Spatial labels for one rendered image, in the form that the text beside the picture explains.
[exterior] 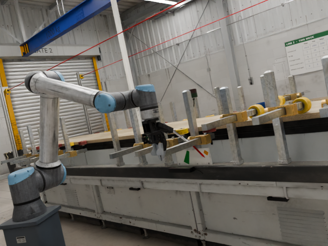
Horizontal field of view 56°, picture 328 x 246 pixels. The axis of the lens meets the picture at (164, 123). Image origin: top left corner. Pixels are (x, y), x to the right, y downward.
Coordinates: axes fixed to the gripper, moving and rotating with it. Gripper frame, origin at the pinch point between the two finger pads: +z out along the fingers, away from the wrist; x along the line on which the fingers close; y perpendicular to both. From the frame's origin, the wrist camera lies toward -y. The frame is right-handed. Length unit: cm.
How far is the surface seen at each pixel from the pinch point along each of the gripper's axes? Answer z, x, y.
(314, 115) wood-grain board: -6, 57, -50
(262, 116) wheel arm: -13, 51, -9
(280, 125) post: -6, 48, -31
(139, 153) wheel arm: -1.9, -23.5, -5.7
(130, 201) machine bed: 51, -109, -56
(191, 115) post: -16.6, -2.3, -31.3
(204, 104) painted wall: -4, -511, -732
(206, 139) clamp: -2.1, 5.0, -31.3
